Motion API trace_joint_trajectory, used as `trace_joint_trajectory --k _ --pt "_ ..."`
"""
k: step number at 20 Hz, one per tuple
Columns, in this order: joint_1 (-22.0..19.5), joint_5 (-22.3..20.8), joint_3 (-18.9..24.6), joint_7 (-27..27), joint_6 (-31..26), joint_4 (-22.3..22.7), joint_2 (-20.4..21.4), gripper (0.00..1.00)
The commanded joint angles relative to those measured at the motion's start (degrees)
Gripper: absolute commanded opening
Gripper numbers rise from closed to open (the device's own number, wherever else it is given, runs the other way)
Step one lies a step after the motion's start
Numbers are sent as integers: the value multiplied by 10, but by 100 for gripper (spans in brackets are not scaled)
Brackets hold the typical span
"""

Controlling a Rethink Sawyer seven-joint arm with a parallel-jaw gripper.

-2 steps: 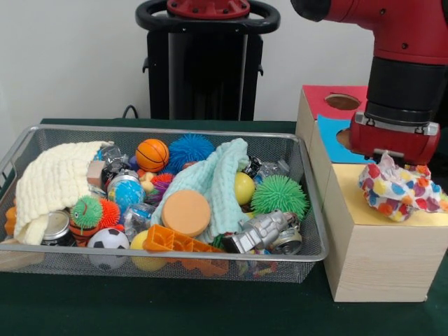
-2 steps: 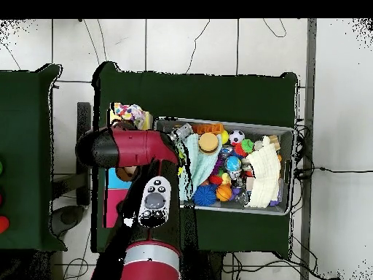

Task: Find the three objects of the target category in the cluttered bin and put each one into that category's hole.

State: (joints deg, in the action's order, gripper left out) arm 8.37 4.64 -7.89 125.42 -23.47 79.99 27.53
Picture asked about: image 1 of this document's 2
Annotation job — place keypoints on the light blue cloth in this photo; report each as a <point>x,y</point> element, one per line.
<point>217,182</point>

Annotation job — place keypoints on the wooden box with three holes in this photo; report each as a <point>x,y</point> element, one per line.
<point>378,259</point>

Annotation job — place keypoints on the multicolour spotted cloth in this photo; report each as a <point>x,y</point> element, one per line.
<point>395,192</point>

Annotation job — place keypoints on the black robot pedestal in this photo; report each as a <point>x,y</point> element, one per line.
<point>206,70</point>

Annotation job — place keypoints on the green spiky ball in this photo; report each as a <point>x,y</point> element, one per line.
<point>280,197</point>

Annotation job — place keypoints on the small orange basketball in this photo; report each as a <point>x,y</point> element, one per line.
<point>152,155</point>

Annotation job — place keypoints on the blue spiky ball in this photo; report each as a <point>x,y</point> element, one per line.
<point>189,150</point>

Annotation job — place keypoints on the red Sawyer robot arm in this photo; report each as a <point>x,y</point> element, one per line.
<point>406,70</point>

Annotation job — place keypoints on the small soccer ball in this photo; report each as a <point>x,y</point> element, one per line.
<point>106,239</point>

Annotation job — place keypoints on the cream white cloth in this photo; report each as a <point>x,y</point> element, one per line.
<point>49,178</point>

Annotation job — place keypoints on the clear mesh bin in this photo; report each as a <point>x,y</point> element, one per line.
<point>304,269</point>

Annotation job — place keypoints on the silver robot toy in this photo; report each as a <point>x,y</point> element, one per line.
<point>262,227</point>

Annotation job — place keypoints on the tan toy burger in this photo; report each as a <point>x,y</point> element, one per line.
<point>185,213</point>

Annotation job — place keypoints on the orange plastic block toy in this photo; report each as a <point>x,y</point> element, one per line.
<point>168,241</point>

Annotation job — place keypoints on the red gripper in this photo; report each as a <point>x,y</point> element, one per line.
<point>395,143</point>

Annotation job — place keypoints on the blue globe ball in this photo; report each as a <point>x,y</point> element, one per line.
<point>127,194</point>

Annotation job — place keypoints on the dark green table cloth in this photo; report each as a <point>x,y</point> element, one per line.
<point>175,308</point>

